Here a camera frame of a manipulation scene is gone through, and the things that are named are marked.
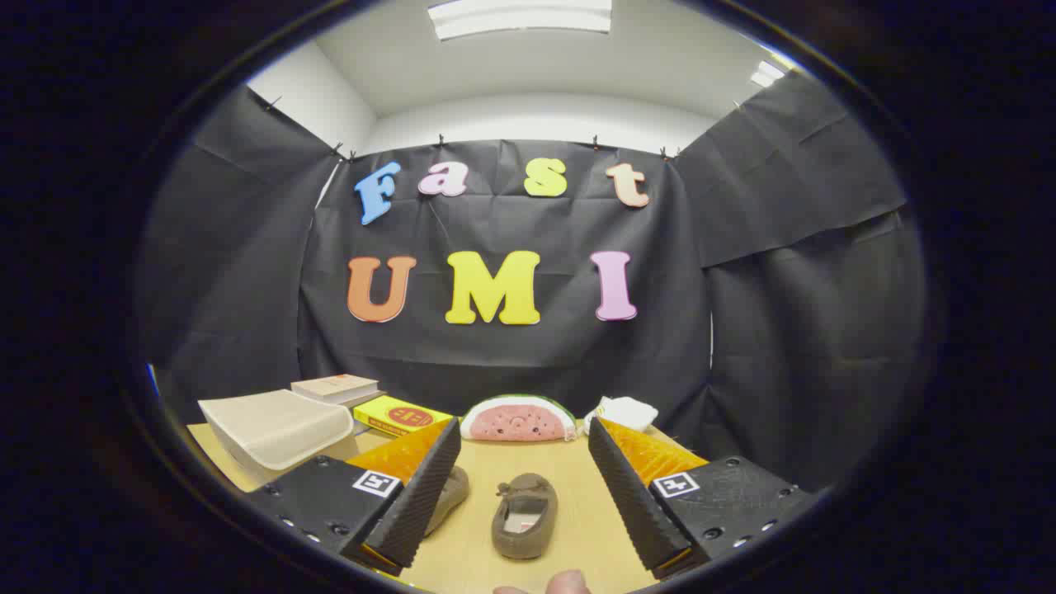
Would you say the beige book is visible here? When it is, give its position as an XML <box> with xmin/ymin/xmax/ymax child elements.
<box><xmin>290</xmin><ymin>374</ymin><xmax>380</xmax><ymax>405</ymax></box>

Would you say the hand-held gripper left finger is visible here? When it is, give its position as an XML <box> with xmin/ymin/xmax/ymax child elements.
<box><xmin>247</xmin><ymin>417</ymin><xmax>463</xmax><ymax>577</ymax></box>

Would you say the watermelon slice plush toy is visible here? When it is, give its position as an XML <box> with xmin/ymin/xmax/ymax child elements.
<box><xmin>460</xmin><ymin>394</ymin><xmax>578</xmax><ymax>443</ymax></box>

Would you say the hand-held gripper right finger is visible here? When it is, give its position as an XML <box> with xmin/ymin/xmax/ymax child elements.
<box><xmin>587</xmin><ymin>417</ymin><xmax>818</xmax><ymax>580</ymax></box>

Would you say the grey-brown shoe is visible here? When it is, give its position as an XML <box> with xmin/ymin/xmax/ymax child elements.
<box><xmin>492</xmin><ymin>473</ymin><xmax>559</xmax><ymax>560</ymax></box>
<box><xmin>425</xmin><ymin>466</ymin><xmax>469</xmax><ymax>537</ymax></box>

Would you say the large ceiling light panel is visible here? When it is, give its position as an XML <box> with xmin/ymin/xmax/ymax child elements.
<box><xmin>427</xmin><ymin>0</ymin><xmax>613</xmax><ymax>40</ymax></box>

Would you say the white plush toy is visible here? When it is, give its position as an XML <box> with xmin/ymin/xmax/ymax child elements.
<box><xmin>584</xmin><ymin>396</ymin><xmax>659</xmax><ymax>434</ymax></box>

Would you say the beige fabric storage box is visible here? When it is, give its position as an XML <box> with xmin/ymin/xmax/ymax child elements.
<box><xmin>198</xmin><ymin>389</ymin><xmax>356</xmax><ymax>488</ymax></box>

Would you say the yellow book with red circle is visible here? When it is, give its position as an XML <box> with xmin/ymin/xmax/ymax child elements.
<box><xmin>353</xmin><ymin>395</ymin><xmax>453</xmax><ymax>438</ymax></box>

